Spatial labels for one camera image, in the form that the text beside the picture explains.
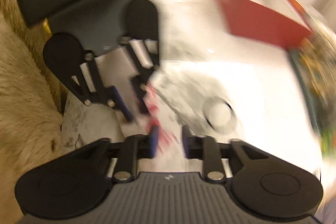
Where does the white printed shopping bag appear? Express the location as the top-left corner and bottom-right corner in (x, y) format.
(94, 40), (180, 175)

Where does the red cardboard box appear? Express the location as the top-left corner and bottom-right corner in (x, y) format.
(216, 0), (312, 50)

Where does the teal dish tray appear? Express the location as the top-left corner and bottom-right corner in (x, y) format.
(287, 50), (322, 135)

